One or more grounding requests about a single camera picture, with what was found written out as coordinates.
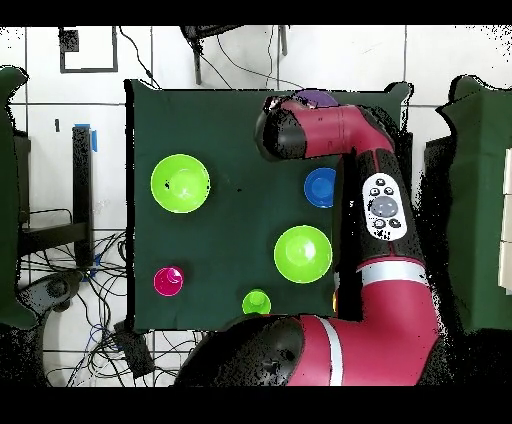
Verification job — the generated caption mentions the purple bowl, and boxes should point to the purple bowl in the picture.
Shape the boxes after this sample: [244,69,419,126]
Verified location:
[293,89,340,109]

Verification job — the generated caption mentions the dark green table cloth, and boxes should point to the dark green table cloth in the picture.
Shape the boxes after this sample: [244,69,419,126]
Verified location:
[124,78,413,336]

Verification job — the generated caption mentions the small dark blue bowl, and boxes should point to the small dark blue bowl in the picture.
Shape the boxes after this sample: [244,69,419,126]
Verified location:
[303,166,338,209]

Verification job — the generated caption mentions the green bowl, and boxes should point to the green bowl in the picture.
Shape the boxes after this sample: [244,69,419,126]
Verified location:
[273,224,334,285]
[150,153,212,214]

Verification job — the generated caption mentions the green cup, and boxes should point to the green cup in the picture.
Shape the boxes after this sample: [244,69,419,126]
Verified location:
[241,288,272,316]

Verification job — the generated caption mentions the black bench with blue tape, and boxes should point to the black bench with blue tape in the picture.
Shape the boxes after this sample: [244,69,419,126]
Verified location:
[17,122,98,269]

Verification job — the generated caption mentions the red cup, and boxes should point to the red cup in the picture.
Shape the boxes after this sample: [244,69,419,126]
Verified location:
[153,265,186,298]

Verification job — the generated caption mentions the green cloth side table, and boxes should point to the green cloth side table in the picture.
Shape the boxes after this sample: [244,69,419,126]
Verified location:
[0,65,39,331]
[435,74,512,337]

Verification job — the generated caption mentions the white boxes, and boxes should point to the white boxes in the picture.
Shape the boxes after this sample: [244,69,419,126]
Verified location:
[497,147,512,297]

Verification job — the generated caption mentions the black floor box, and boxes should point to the black floor box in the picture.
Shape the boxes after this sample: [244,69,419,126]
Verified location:
[111,319,156,380]

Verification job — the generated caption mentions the black camera stand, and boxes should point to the black camera stand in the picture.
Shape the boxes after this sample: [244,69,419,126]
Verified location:
[179,25,289,86]

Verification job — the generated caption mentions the black floor cable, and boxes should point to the black floor cable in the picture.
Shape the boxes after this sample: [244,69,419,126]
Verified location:
[118,25,162,90]

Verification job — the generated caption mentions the grey square floor frame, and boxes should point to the grey square floor frame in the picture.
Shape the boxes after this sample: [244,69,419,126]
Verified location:
[58,25,120,74]

